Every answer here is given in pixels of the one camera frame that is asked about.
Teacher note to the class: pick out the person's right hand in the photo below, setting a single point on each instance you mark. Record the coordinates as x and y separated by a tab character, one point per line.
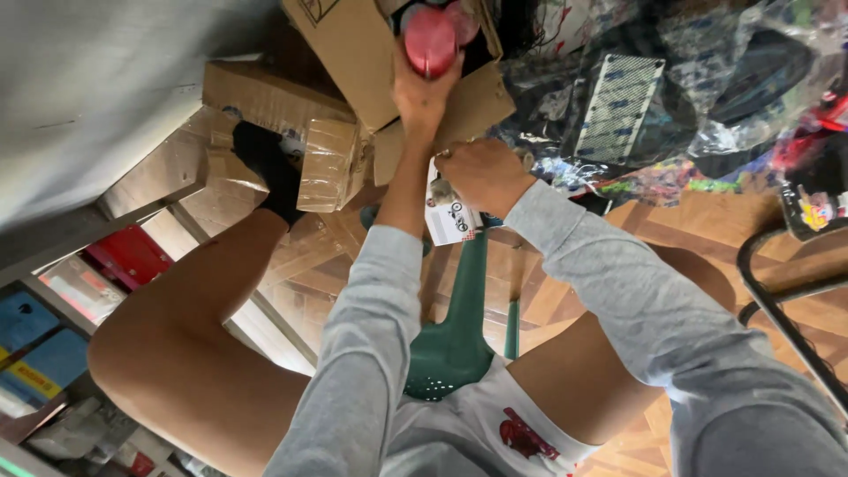
487	173

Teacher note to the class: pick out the person's left hand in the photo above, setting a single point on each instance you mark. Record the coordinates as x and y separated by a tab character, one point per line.
421	106

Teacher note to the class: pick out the person's right fingers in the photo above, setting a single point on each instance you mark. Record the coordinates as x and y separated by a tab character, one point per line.
449	164

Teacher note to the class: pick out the white printed card package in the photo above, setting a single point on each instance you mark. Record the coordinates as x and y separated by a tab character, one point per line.
452	222

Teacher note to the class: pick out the red cylindrical container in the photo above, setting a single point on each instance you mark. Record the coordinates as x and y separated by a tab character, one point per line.
430	41

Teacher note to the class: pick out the open brown cardboard box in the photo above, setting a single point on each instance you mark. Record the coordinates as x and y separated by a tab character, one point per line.
361	63

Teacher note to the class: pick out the taped brown cardboard box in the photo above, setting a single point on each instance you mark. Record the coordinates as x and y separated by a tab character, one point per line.
311	139

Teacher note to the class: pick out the pink round container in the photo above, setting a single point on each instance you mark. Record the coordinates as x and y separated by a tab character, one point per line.
464	21

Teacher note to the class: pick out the green plastic chair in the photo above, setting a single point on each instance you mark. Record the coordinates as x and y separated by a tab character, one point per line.
460	324

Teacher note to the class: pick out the black sock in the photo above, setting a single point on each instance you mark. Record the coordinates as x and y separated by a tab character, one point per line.
271	169

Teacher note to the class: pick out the heap of plastic-wrapped goods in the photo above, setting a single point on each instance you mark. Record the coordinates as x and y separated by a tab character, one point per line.
662	86

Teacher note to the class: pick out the person's right leg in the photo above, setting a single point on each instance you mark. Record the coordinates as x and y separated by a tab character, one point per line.
596	371

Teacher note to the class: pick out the person's leg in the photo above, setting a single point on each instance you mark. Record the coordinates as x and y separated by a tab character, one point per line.
596	371
199	331

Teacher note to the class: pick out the white shorts with red print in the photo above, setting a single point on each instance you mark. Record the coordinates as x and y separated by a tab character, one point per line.
464	430

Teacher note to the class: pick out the person's left leg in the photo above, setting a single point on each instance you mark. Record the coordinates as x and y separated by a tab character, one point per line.
199	331

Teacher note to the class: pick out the black cartoon print package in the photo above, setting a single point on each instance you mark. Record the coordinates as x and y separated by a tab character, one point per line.
813	209

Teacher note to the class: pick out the metal shelf with boxes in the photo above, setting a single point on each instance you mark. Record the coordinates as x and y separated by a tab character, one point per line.
59	344

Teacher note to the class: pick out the black metal tube frame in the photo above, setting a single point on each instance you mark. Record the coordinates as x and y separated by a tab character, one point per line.
775	311

